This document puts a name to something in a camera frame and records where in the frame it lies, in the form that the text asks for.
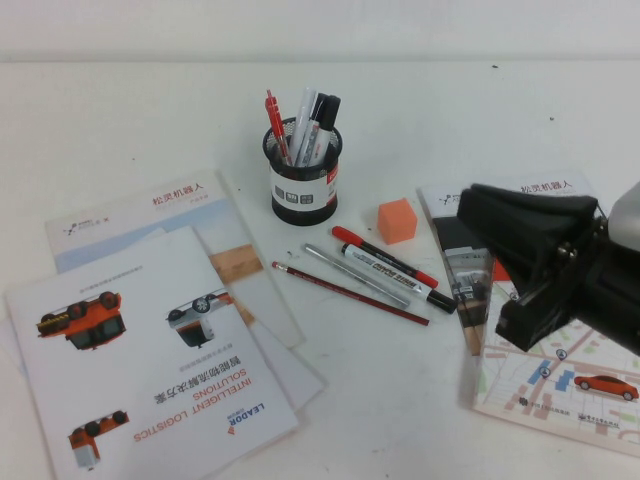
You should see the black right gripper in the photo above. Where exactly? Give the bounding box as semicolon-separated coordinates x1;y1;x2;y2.
457;183;640;356

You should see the red retractable pen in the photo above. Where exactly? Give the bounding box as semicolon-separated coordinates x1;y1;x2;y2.
264;88;294;166

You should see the silver pen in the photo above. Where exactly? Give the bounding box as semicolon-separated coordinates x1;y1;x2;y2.
304;243;412;308

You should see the black mesh pen holder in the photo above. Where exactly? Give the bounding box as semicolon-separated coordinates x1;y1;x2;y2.
262;117;344;227

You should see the white pen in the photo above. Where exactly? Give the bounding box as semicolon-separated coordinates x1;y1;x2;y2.
289;87;319;169

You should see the AgileX brochure with room photo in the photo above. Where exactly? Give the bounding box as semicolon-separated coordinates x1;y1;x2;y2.
416;169;601;357

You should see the orange foam cube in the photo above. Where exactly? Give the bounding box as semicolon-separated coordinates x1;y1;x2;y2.
377;198;418;246

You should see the red cap fine marker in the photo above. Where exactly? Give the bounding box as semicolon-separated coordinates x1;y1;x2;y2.
330;225;440;290

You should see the white whiteboard marker black cap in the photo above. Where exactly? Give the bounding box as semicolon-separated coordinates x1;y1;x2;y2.
340;242;457;315

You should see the red self-driving book with map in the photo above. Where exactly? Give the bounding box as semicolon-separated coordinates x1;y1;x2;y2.
469;257;640;459

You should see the red pencil with eraser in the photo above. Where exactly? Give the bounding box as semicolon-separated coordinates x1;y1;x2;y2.
272;260;431;326

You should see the LEADOR logistics brochure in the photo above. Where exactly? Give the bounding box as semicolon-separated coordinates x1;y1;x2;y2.
3;224;301;480

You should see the AgileX brochure with sky print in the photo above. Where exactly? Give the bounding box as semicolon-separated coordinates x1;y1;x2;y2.
43;168;307;351

